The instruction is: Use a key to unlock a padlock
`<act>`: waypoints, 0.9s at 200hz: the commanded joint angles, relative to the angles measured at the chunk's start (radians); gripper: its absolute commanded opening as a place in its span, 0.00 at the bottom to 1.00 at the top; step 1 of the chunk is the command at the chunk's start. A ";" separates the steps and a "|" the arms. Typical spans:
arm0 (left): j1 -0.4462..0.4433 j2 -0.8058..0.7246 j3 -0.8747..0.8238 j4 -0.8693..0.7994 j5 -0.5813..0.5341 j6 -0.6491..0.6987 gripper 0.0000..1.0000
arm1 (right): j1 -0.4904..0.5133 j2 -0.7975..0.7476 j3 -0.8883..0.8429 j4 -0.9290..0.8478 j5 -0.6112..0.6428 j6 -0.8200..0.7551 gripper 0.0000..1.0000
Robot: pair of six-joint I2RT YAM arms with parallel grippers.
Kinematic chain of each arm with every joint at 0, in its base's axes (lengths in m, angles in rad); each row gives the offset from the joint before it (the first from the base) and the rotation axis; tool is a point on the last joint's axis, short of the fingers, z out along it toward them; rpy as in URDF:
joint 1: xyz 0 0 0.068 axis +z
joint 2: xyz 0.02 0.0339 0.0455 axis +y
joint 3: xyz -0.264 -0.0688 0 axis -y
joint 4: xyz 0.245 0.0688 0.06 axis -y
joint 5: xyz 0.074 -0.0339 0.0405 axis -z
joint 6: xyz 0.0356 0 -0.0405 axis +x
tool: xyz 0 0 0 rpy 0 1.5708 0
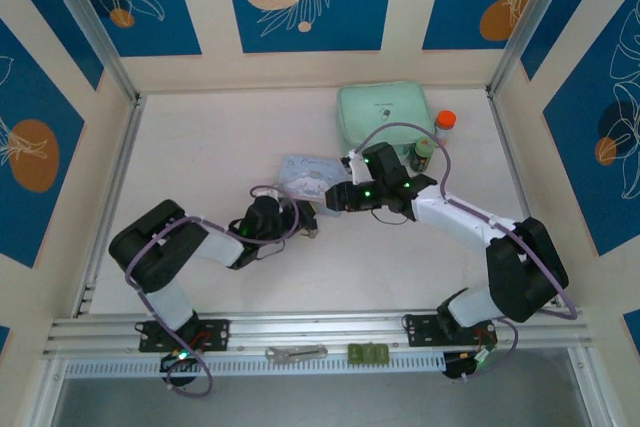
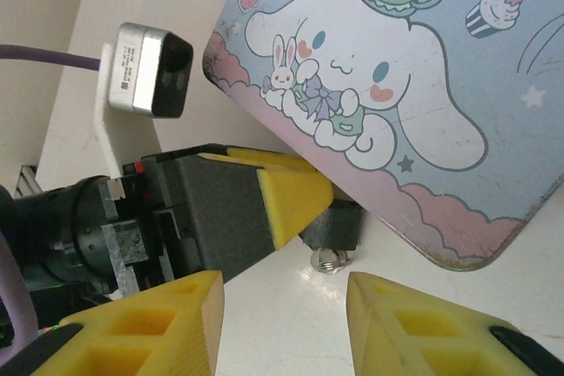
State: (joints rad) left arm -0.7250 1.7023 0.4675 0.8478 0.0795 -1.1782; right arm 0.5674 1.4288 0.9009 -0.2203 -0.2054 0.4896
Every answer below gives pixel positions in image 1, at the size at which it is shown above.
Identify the small silver key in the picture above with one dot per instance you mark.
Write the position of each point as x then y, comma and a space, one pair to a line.
311, 233

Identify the light blue cartoon tin box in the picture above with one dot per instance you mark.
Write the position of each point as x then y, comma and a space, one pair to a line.
305, 174

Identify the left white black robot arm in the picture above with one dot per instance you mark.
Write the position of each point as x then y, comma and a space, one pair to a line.
150, 247

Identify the mint green zipper pouch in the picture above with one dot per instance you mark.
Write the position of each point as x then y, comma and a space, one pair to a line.
382, 104

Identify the orange lid small bottle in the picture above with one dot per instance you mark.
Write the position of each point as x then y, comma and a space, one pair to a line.
445, 124

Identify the silver metal wrench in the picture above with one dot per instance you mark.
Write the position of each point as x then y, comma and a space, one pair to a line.
295, 353

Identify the black left base electronics board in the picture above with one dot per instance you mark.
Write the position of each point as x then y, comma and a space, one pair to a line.
172, 363

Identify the black base electronics board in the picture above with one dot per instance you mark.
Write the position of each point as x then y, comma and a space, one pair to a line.
455, 369
172, 363

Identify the black right base electronics board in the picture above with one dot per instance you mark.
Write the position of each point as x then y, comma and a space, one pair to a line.
455, 369

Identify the aluminium mounting rail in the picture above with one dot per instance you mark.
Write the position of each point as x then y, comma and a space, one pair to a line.
310, 329

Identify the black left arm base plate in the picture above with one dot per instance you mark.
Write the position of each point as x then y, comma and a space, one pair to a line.
215, 334

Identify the aluminium table side rail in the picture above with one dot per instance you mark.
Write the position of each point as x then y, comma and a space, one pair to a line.
520, 172
117, 172

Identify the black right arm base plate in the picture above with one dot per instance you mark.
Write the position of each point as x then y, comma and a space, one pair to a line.
420, 332

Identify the aluminium frame post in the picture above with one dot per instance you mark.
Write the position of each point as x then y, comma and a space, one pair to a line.
530, 17
90, 17

